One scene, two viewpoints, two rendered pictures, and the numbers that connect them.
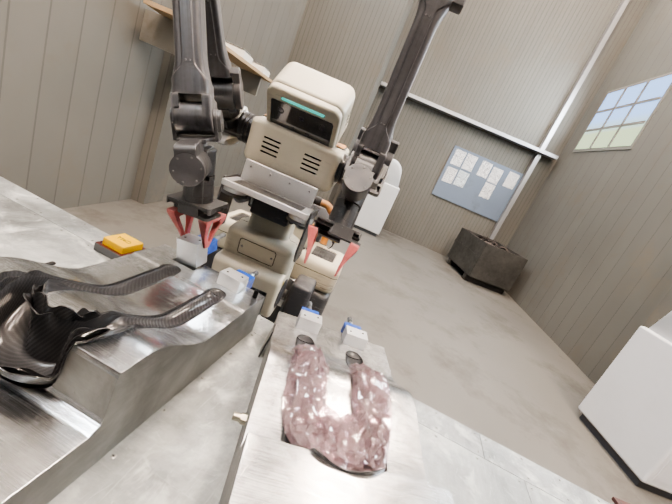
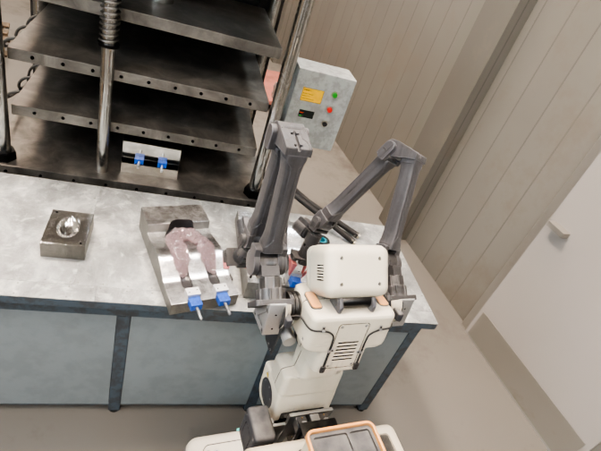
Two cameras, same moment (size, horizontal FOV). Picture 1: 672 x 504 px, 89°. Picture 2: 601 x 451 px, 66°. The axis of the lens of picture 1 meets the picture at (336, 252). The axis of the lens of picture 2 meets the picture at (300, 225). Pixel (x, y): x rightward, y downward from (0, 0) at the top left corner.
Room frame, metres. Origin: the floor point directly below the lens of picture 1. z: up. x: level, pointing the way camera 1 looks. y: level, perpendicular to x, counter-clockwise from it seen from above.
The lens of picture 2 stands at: (1.84, -0.49, 2.12)
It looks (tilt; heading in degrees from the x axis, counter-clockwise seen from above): 34 degrees down; 149
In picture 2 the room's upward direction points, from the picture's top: 21 degrees clockwise
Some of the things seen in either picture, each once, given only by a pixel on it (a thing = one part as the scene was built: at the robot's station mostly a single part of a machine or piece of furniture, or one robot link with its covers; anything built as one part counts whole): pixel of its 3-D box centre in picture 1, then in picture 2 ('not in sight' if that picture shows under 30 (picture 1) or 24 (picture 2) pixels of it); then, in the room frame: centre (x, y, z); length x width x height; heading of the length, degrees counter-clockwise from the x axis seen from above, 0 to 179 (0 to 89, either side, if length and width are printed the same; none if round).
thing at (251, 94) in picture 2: not in sight; (154, 54); (-0.58, -0.17, 1.26); 1.10 x 0.74 x 0.05; 81
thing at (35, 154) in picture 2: not in sight; (143, 147); (-0.53, -0.18, 0.75); 1.30 x 0.84 x 0.06; 81
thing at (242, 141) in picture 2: not in sight; (149, 100); (-0.58, -0.17, 1.01); 1.10 x 0.74 x 0.05; 81
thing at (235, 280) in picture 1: (243, 279); not in sight; (0.69, 0.16, 0.89); 0.13 x 0.05 x 0.05; 170
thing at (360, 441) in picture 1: (340, 388); (190, 246); (0.46, -0.09, 0.90); 0.26 x 0.18 x 0.08; 8
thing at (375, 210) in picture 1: (376, 194); not in sight; (6.44, -0.26, 0.69); 0.70 x 0.64 x 1.37; 92
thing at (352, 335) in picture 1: (351, 331); (196, 305); (0.73, -0.11, 0.85); 0.13 x 0.05 x 0.05; 8
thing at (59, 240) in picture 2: not in sight; (68, 234); (0.32, -0.53, 0.83); 0.20 x 0.15 x 0.07; 171
